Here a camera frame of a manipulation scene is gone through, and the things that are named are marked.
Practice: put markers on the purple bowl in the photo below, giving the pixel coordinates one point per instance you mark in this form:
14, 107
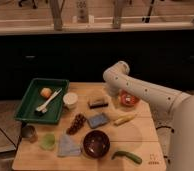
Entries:
96, 144

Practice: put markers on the orange bowl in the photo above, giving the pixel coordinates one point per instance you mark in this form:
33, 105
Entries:
127, 99

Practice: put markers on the white dish brush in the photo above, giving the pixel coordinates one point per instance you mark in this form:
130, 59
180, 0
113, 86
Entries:
42, 109

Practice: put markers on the white cup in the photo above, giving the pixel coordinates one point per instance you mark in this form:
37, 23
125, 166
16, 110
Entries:
70, 100

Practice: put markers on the orange fruit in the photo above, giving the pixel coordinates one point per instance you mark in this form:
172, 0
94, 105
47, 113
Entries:
46, 92

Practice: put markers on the blue sponge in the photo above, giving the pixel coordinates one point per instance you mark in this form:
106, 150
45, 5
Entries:
98, 120

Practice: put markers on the bunch of dark grapes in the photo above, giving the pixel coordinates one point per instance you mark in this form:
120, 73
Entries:
76, 124

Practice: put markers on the green plastic tray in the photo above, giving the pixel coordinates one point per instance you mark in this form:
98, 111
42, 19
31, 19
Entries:
32, 99

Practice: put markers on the green plastic cup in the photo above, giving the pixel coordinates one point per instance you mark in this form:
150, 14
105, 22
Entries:
47, 142

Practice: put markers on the light blue cloth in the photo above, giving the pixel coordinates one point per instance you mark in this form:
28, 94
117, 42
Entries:
67, 147

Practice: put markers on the green pepper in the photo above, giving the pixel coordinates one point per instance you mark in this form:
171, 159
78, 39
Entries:
131, 156

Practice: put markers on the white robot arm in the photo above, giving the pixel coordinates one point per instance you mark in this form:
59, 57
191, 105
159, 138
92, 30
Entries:
175, 102

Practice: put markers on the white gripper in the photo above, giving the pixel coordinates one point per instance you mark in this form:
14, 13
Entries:
112, 90

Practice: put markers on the metal cup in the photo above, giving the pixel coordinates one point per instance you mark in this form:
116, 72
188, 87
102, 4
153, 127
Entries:
29, 133

